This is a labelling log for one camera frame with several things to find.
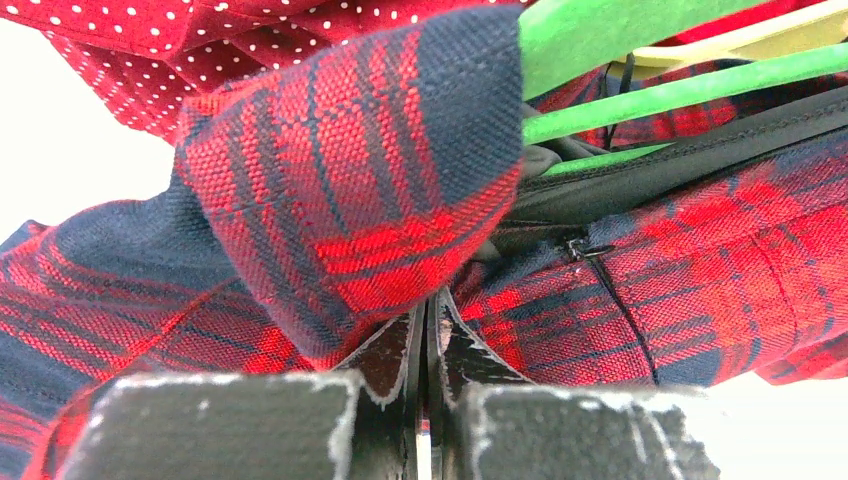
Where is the wooden hanger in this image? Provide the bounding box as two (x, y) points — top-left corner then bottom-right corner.
(632, 0), (847, 80)

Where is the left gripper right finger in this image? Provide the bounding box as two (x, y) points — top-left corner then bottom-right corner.
(427, 290), (722, 479)

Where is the red plaid shirt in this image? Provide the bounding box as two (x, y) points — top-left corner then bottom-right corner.
(1, 1), (847, 479)

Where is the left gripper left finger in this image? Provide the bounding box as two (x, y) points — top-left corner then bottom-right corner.
(60, 307), (425, 480)

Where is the red polka dot garment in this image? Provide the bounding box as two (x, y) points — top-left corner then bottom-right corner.
(0, 0), (538, 146)

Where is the green hanger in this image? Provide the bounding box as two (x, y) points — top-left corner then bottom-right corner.
(510, 1), (847, 180)

